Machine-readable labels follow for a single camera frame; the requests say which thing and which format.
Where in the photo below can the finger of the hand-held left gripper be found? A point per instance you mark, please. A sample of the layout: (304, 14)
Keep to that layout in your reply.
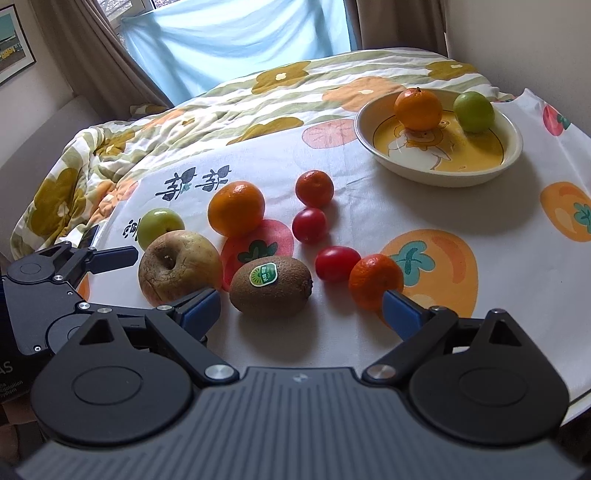
(115, 257)

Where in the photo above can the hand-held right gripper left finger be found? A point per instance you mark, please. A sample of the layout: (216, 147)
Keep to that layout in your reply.
(202, 308)

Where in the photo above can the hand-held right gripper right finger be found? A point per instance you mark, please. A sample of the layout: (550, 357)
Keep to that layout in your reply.
(400, 311)

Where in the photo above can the small mandarin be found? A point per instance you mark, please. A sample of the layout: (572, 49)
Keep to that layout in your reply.
(315, 188)
(371, 279)

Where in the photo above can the wrinkled yellow apple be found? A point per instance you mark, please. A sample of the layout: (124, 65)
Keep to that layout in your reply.
(180, 270)

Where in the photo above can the small green apple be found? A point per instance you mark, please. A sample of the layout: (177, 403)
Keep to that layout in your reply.
(159, 226)

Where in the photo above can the brown kiwi with green sticker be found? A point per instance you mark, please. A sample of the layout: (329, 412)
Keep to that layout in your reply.
(272, 288)

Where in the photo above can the red cherry tomato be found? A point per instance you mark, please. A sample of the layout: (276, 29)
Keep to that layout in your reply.
(309, 225)
(338, 264)

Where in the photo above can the large orange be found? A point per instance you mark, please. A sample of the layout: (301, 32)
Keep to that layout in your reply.
(236, 208)
(418, 110)

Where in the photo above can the cream bowl with yellow print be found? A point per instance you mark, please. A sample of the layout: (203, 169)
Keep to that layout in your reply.
(443, 161)

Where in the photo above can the dark flat object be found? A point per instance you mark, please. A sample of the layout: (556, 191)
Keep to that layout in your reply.
(89, 237)

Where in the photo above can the white persimmon print cloth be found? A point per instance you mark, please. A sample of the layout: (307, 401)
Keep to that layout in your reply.
(415, 217)

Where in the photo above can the floral quilt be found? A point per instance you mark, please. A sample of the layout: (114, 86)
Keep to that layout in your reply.
(194, 120)

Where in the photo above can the beige curtain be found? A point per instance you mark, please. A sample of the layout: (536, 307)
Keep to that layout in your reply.
(92, 50)
(397, 23)

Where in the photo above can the green lime in bowl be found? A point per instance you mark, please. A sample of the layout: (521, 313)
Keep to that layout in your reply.
(474, 112)

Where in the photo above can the light blue sheer curtain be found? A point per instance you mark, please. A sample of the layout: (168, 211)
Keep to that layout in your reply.
(231, 41)

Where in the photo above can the window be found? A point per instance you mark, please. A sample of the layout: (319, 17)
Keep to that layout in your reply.
(129, 7)

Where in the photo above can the framed wall picture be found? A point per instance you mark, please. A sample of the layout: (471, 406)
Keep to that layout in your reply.
(11, 46)

